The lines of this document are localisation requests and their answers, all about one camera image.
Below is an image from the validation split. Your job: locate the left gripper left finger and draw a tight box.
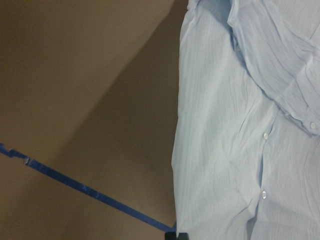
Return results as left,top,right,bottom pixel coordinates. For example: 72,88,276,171
165,232,177,240

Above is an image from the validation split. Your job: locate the light blue button-up shirt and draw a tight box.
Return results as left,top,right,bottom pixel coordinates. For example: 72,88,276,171
171,0,320,240

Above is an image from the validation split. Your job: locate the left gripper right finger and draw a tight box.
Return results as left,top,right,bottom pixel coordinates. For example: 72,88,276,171
176,232,188,240

